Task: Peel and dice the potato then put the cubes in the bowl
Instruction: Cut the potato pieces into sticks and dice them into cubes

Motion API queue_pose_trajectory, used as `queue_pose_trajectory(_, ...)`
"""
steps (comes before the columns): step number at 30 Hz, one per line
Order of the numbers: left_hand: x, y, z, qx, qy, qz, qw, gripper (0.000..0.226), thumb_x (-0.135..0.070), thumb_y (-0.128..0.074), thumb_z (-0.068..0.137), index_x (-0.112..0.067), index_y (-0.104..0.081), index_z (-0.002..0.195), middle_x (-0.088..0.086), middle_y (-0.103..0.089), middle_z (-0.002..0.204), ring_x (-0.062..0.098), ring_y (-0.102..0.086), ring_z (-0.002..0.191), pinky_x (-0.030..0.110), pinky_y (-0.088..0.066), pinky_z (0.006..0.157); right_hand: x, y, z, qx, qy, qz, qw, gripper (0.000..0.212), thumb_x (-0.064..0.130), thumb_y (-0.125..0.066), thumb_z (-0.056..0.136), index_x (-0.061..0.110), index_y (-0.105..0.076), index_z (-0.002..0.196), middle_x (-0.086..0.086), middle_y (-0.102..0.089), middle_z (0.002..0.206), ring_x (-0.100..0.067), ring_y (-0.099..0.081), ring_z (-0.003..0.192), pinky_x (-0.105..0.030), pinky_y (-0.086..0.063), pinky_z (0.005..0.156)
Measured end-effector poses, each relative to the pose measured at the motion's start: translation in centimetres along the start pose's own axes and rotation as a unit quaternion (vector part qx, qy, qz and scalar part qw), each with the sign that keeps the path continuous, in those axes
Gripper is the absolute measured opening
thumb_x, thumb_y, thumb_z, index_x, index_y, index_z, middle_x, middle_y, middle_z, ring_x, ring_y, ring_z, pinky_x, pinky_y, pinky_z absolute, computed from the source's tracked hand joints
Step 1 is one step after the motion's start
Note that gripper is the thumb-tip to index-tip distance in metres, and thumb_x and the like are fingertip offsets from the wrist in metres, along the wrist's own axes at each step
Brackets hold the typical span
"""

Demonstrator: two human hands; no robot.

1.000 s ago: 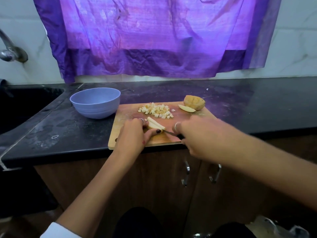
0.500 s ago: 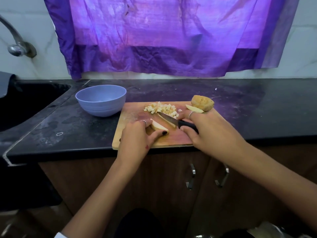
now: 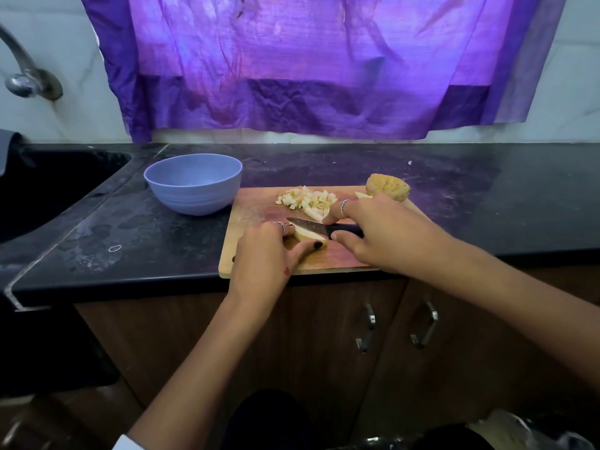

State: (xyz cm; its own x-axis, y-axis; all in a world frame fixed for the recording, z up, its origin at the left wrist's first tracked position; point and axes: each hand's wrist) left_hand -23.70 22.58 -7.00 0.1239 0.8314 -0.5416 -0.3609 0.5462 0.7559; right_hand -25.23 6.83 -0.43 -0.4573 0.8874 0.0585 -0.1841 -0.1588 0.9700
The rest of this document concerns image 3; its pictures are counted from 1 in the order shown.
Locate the dark sink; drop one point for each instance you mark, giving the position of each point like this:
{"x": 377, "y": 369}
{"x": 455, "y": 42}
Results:
{"x": 52, "y": 192}

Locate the person's dark trousers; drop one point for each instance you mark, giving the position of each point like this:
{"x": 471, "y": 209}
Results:
{"x": 272, "y": 426}

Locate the person's right hand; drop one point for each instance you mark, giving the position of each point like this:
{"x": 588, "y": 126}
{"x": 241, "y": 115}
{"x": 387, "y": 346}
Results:
{"x": 394, "y": 234}

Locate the person's left forearm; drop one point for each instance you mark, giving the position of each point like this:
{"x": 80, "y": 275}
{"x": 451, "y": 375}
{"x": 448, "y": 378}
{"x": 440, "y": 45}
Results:
{"x": 192, "y": 384}

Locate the blue bowl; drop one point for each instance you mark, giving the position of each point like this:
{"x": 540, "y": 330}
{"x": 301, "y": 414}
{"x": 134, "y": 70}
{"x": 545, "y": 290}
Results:
{"x": 192, "y": 182}

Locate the metal faucet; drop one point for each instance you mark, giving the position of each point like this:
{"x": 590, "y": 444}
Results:
{"x": 33, "y": 84}

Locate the person's right forearm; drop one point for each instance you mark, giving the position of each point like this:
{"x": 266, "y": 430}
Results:
{"x": 525, "y": 309}

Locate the person's left hand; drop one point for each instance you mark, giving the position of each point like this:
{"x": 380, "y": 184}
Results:
{"x": 262, "y": 267}

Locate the white rubber band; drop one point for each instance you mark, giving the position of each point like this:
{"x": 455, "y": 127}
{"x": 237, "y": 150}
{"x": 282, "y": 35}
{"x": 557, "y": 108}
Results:
{"x": 109, "y": 248}

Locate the red and white plastic bag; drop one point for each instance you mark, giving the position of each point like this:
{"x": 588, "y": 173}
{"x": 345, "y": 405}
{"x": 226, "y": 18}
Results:
{"x": 530, "y": 431}

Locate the purple cloth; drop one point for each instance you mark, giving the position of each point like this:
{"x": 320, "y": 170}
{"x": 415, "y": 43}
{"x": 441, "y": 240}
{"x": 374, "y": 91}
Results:
{"x": 319, "y": 61}

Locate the wooden cutting board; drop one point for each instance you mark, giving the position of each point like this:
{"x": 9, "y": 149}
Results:
{"x": 253, "y": 206}

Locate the pile of diced potato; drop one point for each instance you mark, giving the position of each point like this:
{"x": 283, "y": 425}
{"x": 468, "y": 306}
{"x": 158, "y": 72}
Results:
{"x": 307, "y": 199}

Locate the tan potato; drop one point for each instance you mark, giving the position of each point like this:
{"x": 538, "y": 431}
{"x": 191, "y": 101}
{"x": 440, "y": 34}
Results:
{"x": 309, "y": 234}

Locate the grey cloth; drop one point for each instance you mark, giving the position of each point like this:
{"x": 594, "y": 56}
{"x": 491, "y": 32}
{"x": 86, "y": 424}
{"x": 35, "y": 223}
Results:
{"x": 7, "y": 150}

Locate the rounded potato end piece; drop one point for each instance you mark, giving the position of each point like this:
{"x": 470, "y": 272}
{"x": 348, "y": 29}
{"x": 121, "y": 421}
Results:
{"x": 387, "y": 185}

